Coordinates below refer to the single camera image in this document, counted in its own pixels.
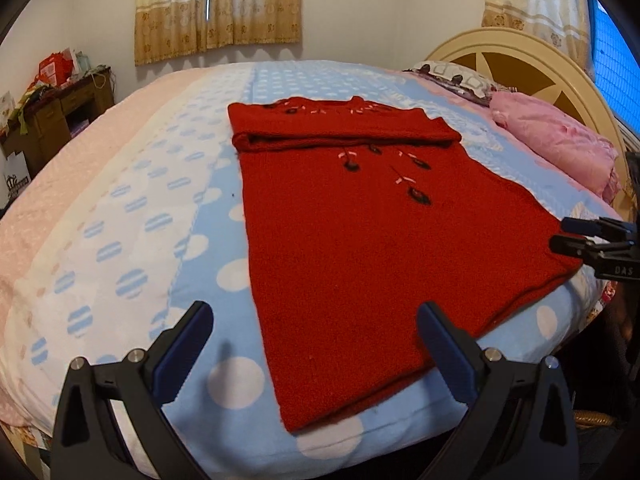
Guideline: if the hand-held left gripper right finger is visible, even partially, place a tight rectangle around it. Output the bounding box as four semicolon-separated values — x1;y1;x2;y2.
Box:
416;301;581;480

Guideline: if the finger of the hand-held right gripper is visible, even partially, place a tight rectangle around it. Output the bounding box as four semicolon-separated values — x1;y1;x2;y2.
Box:
549;235;608;262
561;216;638;241

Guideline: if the cream wooden headboard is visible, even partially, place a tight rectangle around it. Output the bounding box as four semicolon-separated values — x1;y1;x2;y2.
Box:
424;27;633;221

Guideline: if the patterned pillow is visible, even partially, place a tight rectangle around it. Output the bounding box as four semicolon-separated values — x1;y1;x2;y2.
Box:
410;60;496;107

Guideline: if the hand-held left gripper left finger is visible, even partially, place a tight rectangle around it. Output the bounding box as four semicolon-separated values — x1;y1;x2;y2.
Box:
50;301;215;480

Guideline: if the red knitted sweater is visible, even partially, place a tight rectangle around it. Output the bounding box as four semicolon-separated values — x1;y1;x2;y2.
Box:
227;95;585;435

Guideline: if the pale pink bedspread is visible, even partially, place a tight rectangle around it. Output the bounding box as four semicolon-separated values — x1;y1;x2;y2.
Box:
0;65;251;426

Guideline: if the white paper bag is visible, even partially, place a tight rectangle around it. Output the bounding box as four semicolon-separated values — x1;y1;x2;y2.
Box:
2;152;32;198

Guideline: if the bed with polka-dot sheet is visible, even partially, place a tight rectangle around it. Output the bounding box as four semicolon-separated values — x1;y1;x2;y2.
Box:
10;60;626;480

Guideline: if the red bag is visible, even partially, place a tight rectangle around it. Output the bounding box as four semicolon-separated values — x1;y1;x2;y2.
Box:
37;50;76;86

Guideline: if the pink folded quilt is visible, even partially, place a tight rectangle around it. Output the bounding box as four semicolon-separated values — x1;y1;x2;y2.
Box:
489;91;623;206

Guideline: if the window with blue mesh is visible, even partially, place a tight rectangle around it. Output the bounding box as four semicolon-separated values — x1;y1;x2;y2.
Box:
585;0;640;141

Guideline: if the brown wooden desk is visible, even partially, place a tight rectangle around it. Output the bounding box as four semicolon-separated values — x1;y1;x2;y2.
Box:
0;65;117;181

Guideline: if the woven wicker basket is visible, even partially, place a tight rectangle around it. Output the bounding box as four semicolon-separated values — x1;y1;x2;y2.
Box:
572;407;631;431

